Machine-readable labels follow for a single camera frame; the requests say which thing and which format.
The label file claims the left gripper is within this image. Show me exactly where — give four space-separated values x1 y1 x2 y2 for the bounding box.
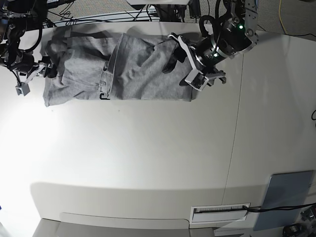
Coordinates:
162 33 227 86

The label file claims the black cable on table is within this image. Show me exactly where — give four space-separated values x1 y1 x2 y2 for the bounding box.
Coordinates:
242 203 316 213

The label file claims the black device bottom right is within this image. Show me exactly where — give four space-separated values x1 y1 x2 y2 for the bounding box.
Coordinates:
282 223 306 237

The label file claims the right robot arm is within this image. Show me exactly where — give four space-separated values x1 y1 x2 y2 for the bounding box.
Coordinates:
0 0 65 85

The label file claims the yellow cable on floor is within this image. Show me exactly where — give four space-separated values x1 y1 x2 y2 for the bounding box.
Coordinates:
278 0 289 35

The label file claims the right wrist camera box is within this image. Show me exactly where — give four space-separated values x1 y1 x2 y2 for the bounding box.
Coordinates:
15 82 30 96

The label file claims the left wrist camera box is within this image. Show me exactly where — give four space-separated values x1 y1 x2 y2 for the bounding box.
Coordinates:
185 70 209 91

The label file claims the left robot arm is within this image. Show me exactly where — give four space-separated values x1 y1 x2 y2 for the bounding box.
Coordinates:
162 0 258 91

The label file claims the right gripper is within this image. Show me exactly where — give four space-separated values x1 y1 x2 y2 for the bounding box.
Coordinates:
24 56 58 84

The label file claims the grey T-shirt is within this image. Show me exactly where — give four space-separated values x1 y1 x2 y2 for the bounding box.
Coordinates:
43 27 197 106

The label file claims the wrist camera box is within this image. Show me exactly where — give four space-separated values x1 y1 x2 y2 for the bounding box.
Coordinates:
15 82 30 96
185 70 209 91

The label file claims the blue-grey flat panel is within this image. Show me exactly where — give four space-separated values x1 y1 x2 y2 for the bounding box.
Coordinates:
253 170 314 231

